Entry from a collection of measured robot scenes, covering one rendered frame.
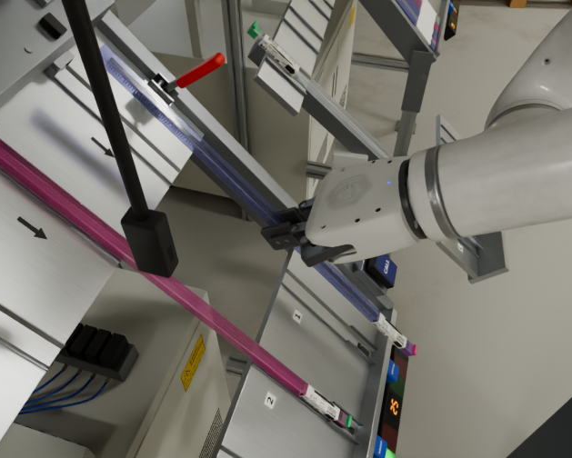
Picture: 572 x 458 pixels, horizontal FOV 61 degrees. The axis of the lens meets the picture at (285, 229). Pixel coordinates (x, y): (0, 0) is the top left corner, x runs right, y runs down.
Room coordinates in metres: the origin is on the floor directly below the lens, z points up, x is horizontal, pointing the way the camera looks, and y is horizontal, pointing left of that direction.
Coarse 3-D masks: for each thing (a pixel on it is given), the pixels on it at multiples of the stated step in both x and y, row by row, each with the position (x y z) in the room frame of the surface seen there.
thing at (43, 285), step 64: (128, 64) 0.48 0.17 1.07; (0, 128) 0.33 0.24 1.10; (64, 128) 0.37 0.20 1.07; (128, 128) 0.41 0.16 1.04; (192, 128) 0.46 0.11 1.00; (0, 192) 0.28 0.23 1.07; (0, 256) 0.23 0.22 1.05; (64, 256) 0.26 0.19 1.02; (0, 320) 0.19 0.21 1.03; (64, 320) 0.21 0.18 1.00; (0, 384) 0.15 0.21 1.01
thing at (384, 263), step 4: (380, 256) 0.43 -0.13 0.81; (384, 256) 0.43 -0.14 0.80; (376, 260) 0.42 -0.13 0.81; (380, 260) 0.42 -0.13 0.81; (384, 260) 0.43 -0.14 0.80; (388, 260) 0.43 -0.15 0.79; (376, 264) 0.41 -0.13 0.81; (380, 264) 0.42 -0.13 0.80; (384, 264) 0.42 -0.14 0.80; (388, 264) 0.42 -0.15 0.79; (392, 264) 0.43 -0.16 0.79; (380, 268) 0.41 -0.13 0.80; (384, 268) 0.41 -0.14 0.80; (388, 268) 0.42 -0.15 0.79; (392, 268) 0.42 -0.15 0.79; (384, 272) 0.41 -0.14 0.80; (388, 272) 0.41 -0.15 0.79; (392, 272) 0.42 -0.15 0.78; (388, 276) 0.41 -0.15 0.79; (392, 276) 0.41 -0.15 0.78; (392, 280) 0.41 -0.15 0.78
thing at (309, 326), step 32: (288, 256) 0.39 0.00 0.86; (288, 288) 0.34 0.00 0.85; (320, 288) 0.37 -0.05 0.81; (288, 320) 0.31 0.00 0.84; (320, 320) 0.33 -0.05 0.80; (352, 320) 0.35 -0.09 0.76; (288, 352) 0.27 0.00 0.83; (320, 352) 0.29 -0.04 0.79; (352, 352) 0.31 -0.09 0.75; (256, 384) 0.22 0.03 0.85; (320, 384) 0.25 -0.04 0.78; (352, 384) 0.27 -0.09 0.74; (256, 416) 0.19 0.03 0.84; (288, 416) 0.20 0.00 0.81; (320, 416) 0.21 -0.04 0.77; (352, 416) 0.23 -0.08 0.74; (224, 448) 0.15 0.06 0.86; (256, 448) 0.16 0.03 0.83; (288, 448) 0.17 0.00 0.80; (320, 448) 0.18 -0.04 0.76; (352, 448) 0.19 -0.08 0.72
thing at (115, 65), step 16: (112, 64) 0.39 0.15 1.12; (128, 80) 0.39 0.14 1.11; (144, 96) 0.39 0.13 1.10; (160, 112) 0.38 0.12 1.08; (176, 128) 0.38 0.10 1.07; (192, 144) 0.37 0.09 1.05; (208, 144) 0.38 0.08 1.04; (208, 160) 0.37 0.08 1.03; (224, 160) 0.38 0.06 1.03; (224, 176) 0.37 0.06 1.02; (240, 176) 0.37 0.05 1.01; (240, 192) 0.36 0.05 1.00; (256, 192) 0.37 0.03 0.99; (256, 208) 0.36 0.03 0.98; (272, 208) 0.36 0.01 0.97; (272, 224) 0.35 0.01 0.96; (320, 272) 0.33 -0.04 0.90; (336, 272) 0.34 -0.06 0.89; (336, 288) 0.33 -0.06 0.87; (352, 288) 0.33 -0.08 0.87; (368, 304) 0.33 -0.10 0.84
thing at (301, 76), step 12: (252, 36) 0.58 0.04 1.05; (264, 36) 0.58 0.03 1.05; (300, 72) 0.57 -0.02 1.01; (300, 84) 0.57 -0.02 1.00; (312, 84) 0.57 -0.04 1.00; (324, 96) 0.56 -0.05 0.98; (336, 108) 0.56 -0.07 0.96; (348, 120) 0.56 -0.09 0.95; (360, 132) 0.55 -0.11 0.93; (372, 144) 0.55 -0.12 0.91; (384, 156) 0.54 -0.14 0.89; (468, 240) 0.51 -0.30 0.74
